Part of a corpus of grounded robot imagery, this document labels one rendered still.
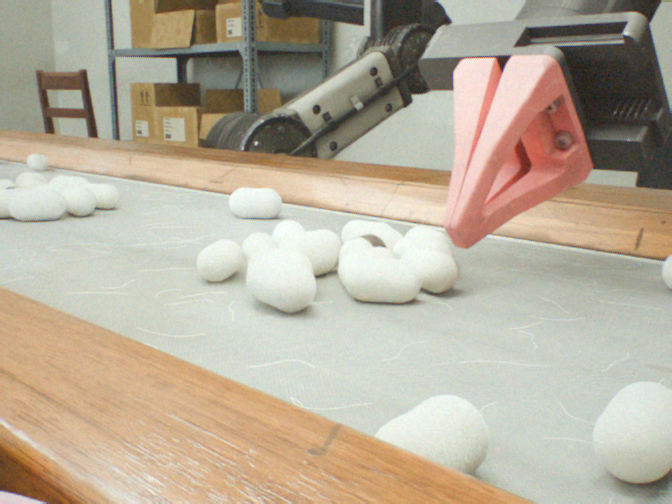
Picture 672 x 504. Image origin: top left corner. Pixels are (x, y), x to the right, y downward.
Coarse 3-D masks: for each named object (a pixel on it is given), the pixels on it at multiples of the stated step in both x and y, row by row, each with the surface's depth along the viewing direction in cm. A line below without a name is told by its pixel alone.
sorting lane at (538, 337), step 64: (128, 192) 69; (192, 192) 69; (0, 256) 43; (64, 256) 43; (128, 256) 43; (192, 256) 43; (512, 256) 43; (576, 256) 43; (128, 320) 32; (192, 320) 32; (256, 320) 32; (320, 320) 32; (384, 320) 32; (448, 320) 32; (512, 320) 32; (576, 320) 32; (640, 320) 32; (256, 384) 25; (320, 384) 25; (384, 384) 25; (448, 384) 25; (512, 384) 25; (576, 384) 25; (512, 448) 20; (576, 448) 20
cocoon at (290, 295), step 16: (272, 256) 34; (256, 272) 33; (272, 272) 32; (288, 272) 32; (304, 272) 32; (256, 288) 33; (272, 288) 32; (288, 288) 31; (304, 288) 32; (272, 304) 32; (288, 304) 32; (304, 304) 32
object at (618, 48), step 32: (544, 0) 35; (576, 0) 35; (608, 0) 35; (640, 0) 36; (544, 32) 34; (576, 32) 33; (608, 32) 32; (640, 32) 31; (576, 64) 34; (608, 64) 33; (640, 64) 31; (608, 96) 34; (640, 96) 34
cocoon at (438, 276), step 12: (408, 252) 36; (420, 252) 36; (432, 252) 35; (420, 264) 35; (432, 264) 35; (444, 264) 35; (432, 276) 35; (444, 276) 35; (456, 276) 35; (432, 288) 35; (444, 288) 35
